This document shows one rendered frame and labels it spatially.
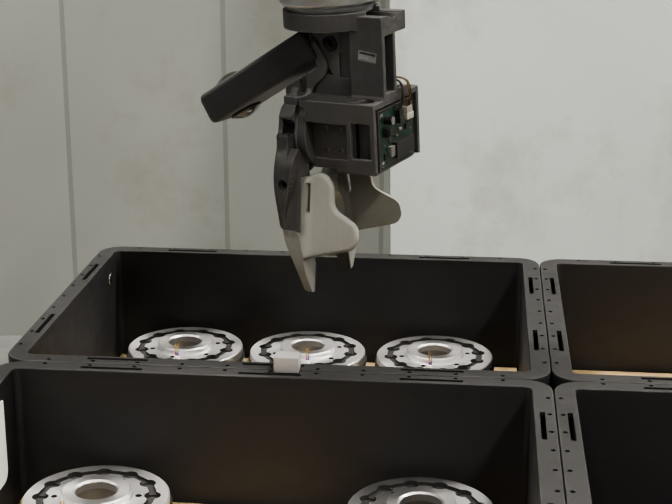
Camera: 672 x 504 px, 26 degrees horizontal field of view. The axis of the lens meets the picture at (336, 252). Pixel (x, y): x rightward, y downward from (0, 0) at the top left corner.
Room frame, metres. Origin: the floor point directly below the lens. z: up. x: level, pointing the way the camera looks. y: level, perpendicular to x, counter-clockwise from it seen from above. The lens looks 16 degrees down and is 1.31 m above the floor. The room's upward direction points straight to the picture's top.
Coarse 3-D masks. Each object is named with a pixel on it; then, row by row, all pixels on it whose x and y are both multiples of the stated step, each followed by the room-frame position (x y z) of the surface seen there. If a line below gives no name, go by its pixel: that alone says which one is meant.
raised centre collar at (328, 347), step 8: (304, 336) 1.22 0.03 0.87; (312, 336) 1.22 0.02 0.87; (288, 344) 1.20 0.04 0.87; (296, 344) 1.21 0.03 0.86; (304, 344) 1.22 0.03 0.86; (312, 344) 1.21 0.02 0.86; (320, 344) 1.21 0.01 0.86; (328, 344) 1.20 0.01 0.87; (304, 352) 1.18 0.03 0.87; (312, 352) 1.18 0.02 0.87; (320, 352) 1.18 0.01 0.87; (328, 352) 1.19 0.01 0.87
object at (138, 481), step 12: (84, 468) 0.96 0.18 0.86; (96, 468) 0.96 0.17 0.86; (108, 468) 0.96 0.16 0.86; (120, 468) 0.96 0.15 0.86; (132, 468) 0.96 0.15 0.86; (48, 480) 0.94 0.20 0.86; (60, 480) 0.94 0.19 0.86; (72, 480) 0.94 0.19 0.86; (132, 480) 0.94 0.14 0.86; (144, 480) 0.94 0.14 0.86; (156, 480) 0.94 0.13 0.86; (36, 492) 0.92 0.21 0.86; (48, 492) 0.92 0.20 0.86; (60, 492) 0.92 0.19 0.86; (132, 492) 0.92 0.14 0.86; (144, 492) 0.92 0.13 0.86; (156, 492) 0.92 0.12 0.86; (168, 492) 0.92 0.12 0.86
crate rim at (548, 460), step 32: (0, 384) 0.95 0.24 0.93; (256, 384) 0.96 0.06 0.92; (288, 384) 0.96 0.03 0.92; (320, 384) 0.96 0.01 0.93; (352, 384) 0.96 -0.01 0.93; (384, 384) 0.95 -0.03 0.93; (416, 384) 0.95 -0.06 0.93; (448, 384) 0.95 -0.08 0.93; (480, 384) 0.95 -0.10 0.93; (512, 384) 0.95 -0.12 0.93; (544, 384) 0.95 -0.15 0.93; (544, 416) 0.90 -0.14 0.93; (544, 448) 0.84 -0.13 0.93; (544, 480) 0.79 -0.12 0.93
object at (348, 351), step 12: (276, 336) 1.24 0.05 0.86; (288, 336) 1.24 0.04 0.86; (324, 336) 1.24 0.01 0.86; (336, 336) 1.24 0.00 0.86; (252, 348) 1.21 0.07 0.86; (264, 348) 1.22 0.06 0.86; (276, 348) 1.21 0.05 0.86; (336, 348) 1.21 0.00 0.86; (348, 348) 1.22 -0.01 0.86; (360, 348) 1.21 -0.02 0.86; (252, 360) 1.18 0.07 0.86; (264, 360) 1.18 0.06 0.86; (312, 360) 1.18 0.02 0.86; (324, 360) 1.18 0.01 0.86; (336, 360) 1.18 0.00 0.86; (348, 360) 1.18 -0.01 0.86; (360, 360) 1.18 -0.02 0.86
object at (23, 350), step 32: (96, 256) 1.26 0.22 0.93; (128, 256) 1.28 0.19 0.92; (160, 256) 1.28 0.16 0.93; (192, 256) 1.27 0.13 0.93; (224, 256) 1.27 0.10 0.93; (256, 256) 1.27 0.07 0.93; (288, 256) 1.26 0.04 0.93; (320, 256) 1.26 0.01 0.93; (384, 256) 1.26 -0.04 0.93; (416, 256) 1.26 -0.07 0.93; (448, 256) 1.26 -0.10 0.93; (544, 320) 1.09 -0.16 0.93; (32, 352) 1.02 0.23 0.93; (544, 352) 1.01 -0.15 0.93
